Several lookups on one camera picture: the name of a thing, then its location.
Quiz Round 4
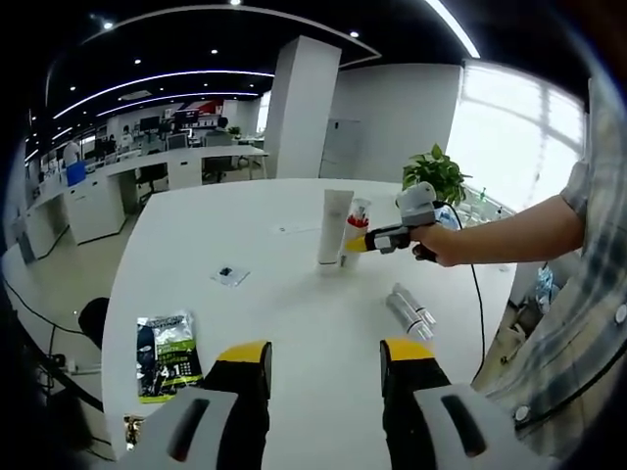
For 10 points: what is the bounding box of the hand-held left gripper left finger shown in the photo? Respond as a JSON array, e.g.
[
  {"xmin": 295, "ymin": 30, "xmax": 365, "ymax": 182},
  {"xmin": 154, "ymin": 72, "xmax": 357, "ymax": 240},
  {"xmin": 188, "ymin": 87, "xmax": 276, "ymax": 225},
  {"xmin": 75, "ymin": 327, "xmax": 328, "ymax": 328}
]
[{"xmin": 120, "ymin": 341, "xmax": 273, "ymax": 470}]

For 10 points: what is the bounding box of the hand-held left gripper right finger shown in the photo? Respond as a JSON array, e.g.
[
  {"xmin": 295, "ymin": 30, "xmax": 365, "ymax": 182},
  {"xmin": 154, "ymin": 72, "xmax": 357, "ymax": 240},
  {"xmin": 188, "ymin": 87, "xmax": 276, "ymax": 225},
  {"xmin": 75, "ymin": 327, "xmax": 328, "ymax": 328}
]
[{"xmin": 380, "ymin": 337, "xmax": 540, "ymax": 470}]

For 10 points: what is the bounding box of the gold foil sachet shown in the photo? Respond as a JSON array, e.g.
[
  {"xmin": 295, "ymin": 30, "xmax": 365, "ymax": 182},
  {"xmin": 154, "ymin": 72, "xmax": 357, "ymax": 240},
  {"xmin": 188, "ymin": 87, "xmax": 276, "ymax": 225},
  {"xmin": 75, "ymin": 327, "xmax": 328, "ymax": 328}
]
[{"xmin": 121, "ymin": 414, "xmax": 147, "ymax": 452}]

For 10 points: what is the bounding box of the red banded skincare bottle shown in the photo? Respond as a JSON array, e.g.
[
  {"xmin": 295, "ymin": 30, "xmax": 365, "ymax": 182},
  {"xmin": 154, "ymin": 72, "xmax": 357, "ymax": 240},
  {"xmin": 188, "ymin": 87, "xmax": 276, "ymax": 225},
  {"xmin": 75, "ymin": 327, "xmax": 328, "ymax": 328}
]
[{"xmin": 339, "ymin": 197, "xmax": 374, "ymax": 269}]

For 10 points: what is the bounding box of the white skincare tube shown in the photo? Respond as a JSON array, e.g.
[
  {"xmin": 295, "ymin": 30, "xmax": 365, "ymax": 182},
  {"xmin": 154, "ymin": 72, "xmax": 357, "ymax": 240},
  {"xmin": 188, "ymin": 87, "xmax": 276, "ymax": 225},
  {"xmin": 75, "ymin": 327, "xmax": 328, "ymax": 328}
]
[{"xmin": 316, "ymin": 189, "xmax": 356, "ymax": 269}]

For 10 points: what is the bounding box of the green black skincare packet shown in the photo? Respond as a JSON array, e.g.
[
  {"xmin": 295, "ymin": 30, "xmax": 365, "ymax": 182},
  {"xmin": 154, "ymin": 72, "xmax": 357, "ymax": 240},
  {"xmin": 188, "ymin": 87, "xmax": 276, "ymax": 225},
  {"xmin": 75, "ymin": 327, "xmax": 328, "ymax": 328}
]
[{"xmin": 135, "ymin": 307, "xmax": 206, "ymax": 405}]

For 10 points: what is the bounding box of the person's right hand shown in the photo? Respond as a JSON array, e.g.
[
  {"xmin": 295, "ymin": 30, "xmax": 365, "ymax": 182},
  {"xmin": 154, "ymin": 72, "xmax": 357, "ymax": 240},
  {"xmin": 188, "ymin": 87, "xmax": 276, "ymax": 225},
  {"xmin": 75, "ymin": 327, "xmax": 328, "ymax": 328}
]
[{"xmin": 410, "ymin": 222, "xmax": 472, "ymax": 269}]

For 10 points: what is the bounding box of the potted green plant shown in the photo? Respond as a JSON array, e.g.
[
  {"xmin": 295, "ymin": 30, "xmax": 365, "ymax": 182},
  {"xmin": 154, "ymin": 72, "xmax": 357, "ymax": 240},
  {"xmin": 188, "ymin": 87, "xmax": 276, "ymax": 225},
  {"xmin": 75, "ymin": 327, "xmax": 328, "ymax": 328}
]
[{"xmin": 401, "ymin": 143, "xmax": 474, "ymax": 208}]

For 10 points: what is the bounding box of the white cabinet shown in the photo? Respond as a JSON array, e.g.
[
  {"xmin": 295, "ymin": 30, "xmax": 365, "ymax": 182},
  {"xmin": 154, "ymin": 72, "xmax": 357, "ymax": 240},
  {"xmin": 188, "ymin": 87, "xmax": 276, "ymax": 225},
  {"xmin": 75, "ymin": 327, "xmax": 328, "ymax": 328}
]
[{"xmin": 320, "ymin": 117, "xmax": 362, "ymax": 180}]

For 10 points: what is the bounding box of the window with white blind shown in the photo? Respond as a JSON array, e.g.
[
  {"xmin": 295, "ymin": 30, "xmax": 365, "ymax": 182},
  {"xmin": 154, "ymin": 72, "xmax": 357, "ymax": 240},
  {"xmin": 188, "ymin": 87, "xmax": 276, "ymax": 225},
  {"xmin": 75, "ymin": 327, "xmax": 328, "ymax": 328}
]
[{"xmin": 444, "ymin": 63, "xmax": 591, "ymax": 216}]

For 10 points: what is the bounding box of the black round chair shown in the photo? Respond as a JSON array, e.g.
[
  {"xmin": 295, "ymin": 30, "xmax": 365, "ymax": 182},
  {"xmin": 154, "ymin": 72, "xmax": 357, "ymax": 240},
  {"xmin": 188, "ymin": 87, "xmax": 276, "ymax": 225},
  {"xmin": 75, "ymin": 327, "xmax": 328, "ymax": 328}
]
[{"xmin": 76, "ymin": 296, "xmax": 112, "ymax": 353}]

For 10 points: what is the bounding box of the pack of water bottles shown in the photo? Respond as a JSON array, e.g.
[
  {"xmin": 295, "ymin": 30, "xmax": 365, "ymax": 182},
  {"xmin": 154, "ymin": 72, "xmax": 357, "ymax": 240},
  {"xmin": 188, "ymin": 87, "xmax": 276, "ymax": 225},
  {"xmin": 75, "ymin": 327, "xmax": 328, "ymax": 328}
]
[{"xmin": 535, "ymin": 266, "xmax": 560, "ymax": 315}]

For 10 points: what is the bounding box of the small clear sachet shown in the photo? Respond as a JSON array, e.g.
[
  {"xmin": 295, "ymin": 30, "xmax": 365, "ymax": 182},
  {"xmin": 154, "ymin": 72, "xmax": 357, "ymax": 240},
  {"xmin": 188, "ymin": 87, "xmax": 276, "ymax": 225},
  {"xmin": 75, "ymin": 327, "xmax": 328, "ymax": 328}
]
[{"xmin": 209, "ymin": 263, "xmax": 252, "ymax": 289}]

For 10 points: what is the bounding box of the curved ceiling light strip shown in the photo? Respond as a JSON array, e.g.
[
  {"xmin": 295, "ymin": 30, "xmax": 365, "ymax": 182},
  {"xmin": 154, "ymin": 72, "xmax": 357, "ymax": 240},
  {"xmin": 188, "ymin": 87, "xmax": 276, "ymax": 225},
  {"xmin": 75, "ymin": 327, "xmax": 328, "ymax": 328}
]
[{"xmin": 424, "ymin": 0, "xmax": 482, "ymax": 59}]

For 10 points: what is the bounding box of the black office chair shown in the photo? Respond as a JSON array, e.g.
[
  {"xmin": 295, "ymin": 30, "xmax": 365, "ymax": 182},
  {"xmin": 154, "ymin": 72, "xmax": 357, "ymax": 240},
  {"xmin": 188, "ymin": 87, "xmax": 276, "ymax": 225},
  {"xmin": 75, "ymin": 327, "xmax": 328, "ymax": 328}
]
[
  {"xmin": 134, "ymin": 164, "xmax": 171, "ymax": 207},
  {"xmin": 202, "ymin": 155, "xmax": 237, "ymax": 186}
]

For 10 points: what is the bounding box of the long white office desk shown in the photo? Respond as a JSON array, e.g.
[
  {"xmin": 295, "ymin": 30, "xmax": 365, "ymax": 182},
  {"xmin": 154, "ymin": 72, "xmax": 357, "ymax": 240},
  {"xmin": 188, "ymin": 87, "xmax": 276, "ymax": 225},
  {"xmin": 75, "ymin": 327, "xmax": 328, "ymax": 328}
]
[{"xmin": 24, "ymin": 143, "xmax": 271, "ymax": 259}]

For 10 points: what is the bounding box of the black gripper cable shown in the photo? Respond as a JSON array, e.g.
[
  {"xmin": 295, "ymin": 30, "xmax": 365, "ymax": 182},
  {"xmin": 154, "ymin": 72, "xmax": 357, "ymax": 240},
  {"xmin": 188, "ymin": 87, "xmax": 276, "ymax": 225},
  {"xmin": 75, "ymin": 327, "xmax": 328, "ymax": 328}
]
[{"xmin": 440, "ymin": 201, "xmax": 487, "ymax": 386}]

